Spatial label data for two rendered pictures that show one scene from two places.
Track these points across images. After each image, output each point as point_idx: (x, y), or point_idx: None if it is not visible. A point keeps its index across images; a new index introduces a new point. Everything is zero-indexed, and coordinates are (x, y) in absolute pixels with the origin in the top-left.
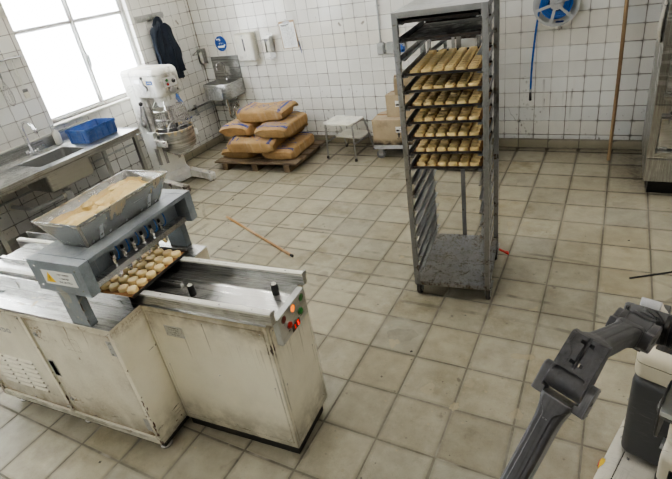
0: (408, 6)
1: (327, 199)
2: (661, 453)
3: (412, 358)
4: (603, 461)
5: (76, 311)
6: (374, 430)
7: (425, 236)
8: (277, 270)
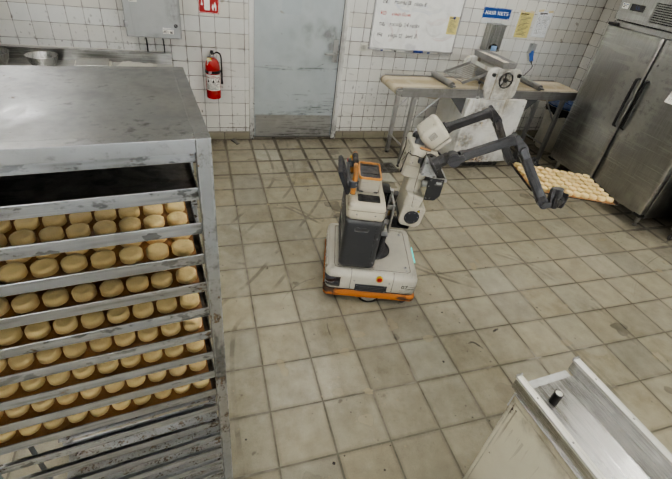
0: (79, 135)
1: None
2: (424, 210)
3: (342, 455)
4: (380, 276)
5: None
6: (436, 434)
7: (190, 478)
8: (546, 406)
